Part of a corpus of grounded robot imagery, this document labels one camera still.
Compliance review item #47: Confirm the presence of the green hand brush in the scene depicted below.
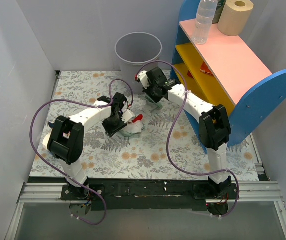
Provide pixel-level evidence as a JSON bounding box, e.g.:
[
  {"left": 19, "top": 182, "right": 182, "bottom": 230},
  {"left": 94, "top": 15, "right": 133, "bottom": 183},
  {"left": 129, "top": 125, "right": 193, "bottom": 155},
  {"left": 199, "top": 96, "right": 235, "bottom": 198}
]
[{"left": 143, "top": 95, "right": 163, "bottom": 112}]

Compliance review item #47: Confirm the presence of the green plastic dustpan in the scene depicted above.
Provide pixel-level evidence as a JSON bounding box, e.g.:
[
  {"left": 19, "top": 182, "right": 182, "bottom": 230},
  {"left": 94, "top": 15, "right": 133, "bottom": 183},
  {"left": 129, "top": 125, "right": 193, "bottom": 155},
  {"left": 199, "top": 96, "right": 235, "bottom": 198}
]
[{"left": 119, "top": 121, "right": 145, "bottom": 138}]

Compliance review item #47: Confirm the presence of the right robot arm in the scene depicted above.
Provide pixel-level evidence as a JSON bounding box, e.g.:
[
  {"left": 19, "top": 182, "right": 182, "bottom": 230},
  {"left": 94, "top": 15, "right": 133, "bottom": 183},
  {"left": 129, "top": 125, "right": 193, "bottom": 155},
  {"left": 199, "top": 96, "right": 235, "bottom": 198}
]
[{"left": 136, "top": 67, "right": 231, "bottom": 199}]

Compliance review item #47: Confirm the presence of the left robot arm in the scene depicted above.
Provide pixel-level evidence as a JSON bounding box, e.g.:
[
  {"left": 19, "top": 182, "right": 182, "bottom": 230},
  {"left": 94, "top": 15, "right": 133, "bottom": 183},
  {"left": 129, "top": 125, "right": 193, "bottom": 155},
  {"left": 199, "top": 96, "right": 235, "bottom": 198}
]
[{"left": 42, "top": 92, "right": 133, "bottom": 200}]

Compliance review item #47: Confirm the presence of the white paper scrap front right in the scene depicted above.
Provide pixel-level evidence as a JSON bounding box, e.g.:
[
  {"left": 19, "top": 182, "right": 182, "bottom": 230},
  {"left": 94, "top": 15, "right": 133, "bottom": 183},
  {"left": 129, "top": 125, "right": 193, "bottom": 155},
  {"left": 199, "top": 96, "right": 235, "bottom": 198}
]
[{"left": 123, "top": 121, "right": 143, "bottom": 134}]

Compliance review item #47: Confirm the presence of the grey plastic waste bin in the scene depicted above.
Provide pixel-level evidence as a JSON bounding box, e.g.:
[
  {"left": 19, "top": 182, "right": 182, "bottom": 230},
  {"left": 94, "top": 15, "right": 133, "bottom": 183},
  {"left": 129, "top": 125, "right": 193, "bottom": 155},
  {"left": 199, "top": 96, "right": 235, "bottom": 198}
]
[{"left": 114, "top": 32, "right": 162, "bottom": 94}]

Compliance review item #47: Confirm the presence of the red packet on shelf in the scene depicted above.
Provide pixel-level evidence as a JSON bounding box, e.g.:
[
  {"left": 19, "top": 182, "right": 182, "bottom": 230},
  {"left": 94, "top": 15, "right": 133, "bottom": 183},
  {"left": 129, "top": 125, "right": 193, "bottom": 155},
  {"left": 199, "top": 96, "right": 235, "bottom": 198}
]
[{"left": 200, "top": 62, "right": 213, "bottom": 76}]

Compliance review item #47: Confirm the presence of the orange blue can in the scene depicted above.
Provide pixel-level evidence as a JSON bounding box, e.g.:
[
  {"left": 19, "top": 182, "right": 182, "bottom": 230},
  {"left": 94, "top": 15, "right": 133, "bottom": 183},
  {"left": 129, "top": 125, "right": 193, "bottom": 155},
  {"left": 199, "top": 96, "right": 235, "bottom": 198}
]
[{"left": 48, "top": 119, "right": 56, "bottom": 129}]

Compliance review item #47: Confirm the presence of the blue shelf unit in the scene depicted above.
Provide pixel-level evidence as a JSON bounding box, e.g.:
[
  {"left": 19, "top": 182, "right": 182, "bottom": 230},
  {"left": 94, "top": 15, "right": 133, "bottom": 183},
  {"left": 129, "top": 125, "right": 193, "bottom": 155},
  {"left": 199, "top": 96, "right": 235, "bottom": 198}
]
[{"left": 170, "top": 0, "right": 286, "bottom": 147}]

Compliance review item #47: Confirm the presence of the clear plastic water bottle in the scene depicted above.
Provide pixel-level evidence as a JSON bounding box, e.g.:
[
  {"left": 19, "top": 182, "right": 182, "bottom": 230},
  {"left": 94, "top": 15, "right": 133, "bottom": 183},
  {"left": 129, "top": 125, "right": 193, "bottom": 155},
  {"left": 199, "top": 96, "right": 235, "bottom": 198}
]
[{"left": 192, "top": 0, "right": 218, "bottom": 45}]

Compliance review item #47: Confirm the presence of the dark green can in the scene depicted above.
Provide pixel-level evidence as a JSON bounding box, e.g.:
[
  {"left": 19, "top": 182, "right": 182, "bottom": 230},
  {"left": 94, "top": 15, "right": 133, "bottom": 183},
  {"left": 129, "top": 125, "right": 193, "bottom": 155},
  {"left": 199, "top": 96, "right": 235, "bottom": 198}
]
[{"left": 212, "top": 0, "right": 226, "bottom": 24}]

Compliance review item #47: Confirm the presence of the brown paper roll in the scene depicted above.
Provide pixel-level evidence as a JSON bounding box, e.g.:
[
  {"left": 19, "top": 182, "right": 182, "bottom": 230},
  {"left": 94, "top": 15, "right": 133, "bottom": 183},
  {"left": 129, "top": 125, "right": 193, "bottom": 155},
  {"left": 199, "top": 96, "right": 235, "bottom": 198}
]
[{"left": 217, "top": 0, "right": 254, "bottom": 37}]

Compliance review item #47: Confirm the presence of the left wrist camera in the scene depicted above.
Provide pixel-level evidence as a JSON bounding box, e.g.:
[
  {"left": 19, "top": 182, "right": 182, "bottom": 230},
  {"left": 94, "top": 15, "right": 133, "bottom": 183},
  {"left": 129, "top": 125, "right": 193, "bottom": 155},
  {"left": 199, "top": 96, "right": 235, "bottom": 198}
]
[{"left": 121, "top": 109, "right": 136, "bottom": 124}]

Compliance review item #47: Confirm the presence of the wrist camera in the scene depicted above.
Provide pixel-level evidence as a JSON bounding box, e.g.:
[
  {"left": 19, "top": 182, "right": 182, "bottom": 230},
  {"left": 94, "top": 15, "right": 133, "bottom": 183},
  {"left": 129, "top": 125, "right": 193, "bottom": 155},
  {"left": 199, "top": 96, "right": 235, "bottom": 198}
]
[
  {"left": 121, "top": 109, "right": 136, "bottom": 124},
  {"left": 135, "top": 70, "right": 150, "bottom": 90}
]

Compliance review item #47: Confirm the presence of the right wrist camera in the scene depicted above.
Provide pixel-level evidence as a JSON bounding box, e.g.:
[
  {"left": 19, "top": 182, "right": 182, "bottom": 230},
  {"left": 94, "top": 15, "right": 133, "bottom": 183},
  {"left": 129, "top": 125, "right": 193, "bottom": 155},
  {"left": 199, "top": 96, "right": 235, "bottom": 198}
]
[{"left": 135, "top": 70, "right": 150, "bottom": 90}]

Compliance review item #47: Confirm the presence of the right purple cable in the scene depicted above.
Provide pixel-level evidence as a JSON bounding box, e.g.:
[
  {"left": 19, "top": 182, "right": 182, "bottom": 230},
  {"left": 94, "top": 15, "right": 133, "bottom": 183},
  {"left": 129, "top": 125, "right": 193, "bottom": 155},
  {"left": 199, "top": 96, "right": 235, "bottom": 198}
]
[{"left": 137, "top": 60, "right": 240, "bottom": 221}]

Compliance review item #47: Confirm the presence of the purple cable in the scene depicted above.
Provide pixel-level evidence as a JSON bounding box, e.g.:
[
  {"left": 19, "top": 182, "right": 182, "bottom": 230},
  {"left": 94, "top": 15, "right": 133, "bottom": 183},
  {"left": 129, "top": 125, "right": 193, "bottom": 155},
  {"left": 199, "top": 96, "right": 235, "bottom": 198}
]
[
  {"left": 137, "top": 60, "right": 240, "bottom": 221},
  {"left": 29, "top": 78, "right": 135, "bottom": 226}
]

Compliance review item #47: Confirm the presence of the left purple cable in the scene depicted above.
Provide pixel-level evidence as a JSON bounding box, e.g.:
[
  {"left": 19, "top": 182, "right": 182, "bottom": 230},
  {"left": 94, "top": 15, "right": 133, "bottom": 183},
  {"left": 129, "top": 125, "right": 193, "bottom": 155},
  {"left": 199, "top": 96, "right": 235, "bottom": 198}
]
[{"left": 29, "top": 78, "right": 135, "bottom": 226}]

